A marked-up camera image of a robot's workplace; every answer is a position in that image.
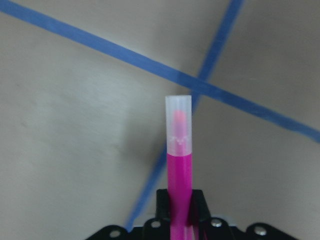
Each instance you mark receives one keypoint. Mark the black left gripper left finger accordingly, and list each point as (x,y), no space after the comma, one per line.
(163,213)

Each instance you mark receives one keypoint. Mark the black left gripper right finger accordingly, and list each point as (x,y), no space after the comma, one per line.
(199,214)

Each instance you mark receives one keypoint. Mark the pink highlighter pen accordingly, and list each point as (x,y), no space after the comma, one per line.
(178,114)

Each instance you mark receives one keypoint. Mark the blue tape line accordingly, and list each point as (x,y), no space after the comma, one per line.
(208,66)
(135,59)

